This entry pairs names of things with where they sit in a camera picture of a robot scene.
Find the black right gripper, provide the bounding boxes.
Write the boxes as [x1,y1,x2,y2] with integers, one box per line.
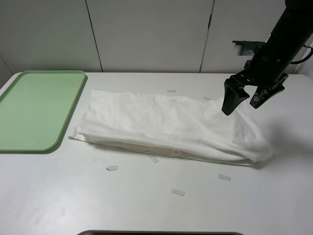
[222,40,293,116]

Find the white short sleeve t-shirt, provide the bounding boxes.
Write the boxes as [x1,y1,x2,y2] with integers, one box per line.
[70,90,273,166]

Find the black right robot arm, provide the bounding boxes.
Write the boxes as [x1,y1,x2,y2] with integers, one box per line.
[222,0,313,116]

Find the green plastic tray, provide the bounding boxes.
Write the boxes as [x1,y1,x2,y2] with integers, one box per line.
[0,70,87,154]

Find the black right camera cable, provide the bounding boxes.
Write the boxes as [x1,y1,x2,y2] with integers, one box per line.
[291,44,313,65]

